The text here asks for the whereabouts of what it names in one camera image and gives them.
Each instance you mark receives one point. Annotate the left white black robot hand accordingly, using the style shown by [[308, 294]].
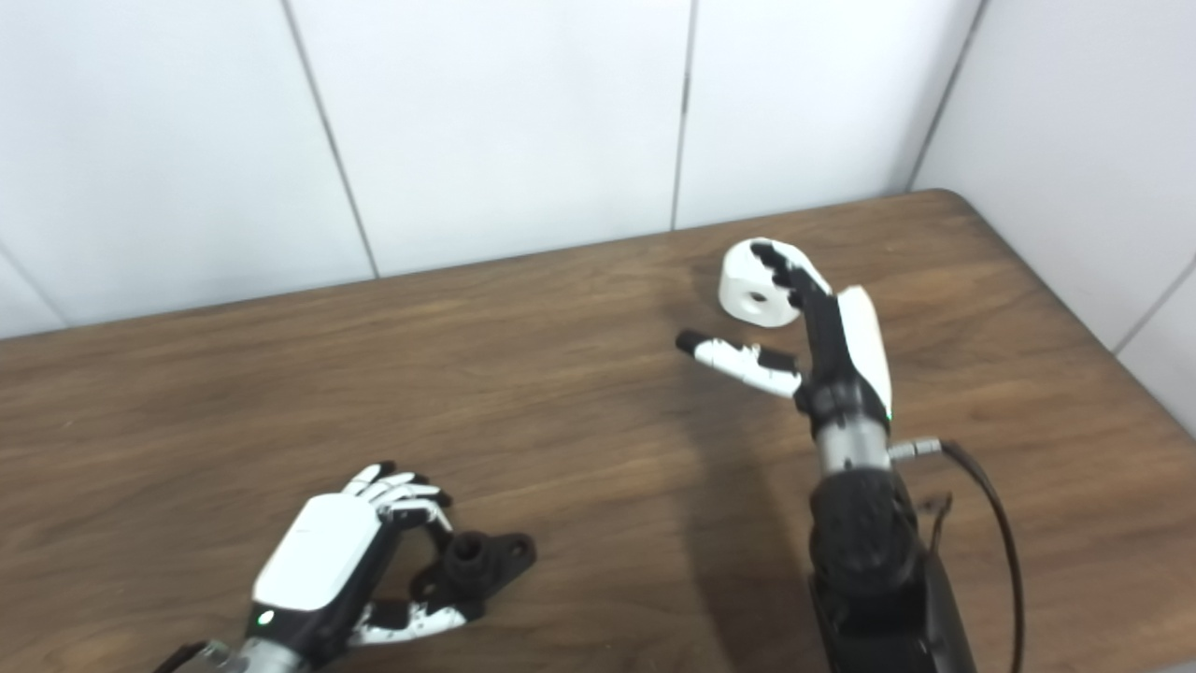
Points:
[[322, 551]]

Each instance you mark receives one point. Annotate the round white piece with holes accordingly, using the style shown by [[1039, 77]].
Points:
[[747, 280]]

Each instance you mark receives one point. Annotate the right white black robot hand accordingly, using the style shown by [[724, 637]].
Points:
[[864, 346]]

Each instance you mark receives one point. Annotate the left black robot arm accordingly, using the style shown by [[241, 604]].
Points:
[[266, 659]]

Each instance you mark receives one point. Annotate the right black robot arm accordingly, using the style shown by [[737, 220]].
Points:
[[864, 551]]

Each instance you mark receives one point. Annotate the black flanged holder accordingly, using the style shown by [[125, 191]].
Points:
[[481, 561]]

